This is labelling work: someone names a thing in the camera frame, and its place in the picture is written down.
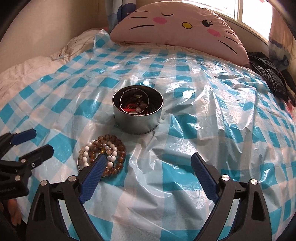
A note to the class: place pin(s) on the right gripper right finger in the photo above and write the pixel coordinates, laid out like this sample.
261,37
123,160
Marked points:
251,221

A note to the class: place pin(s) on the pink cat face pillow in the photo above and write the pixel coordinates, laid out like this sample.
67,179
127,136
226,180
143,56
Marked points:
180,24

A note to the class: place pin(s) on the silver bangle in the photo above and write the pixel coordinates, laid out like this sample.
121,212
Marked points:
134,101

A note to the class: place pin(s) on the cartoon print curtain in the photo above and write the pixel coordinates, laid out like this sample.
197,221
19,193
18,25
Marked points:
117,10

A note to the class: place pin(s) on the left hand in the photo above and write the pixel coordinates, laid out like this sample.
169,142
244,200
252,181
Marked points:
14,211

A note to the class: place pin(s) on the white quilt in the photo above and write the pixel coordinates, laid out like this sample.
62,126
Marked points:
17,77

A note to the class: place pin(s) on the round metal tin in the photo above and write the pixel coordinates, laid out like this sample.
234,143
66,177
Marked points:
139,124

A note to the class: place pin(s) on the black shiny jacket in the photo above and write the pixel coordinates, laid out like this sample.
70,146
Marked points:
275,80

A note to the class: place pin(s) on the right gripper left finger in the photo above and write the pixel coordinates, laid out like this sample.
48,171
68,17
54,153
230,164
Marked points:
45,221

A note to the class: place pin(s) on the blue checkered plastic sheet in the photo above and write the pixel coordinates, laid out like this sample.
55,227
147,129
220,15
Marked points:
224,112

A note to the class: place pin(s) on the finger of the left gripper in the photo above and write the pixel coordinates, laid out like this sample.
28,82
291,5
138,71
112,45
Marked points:
8,140
30,160

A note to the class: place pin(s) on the right side curtain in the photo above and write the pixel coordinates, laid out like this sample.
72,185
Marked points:
280,42

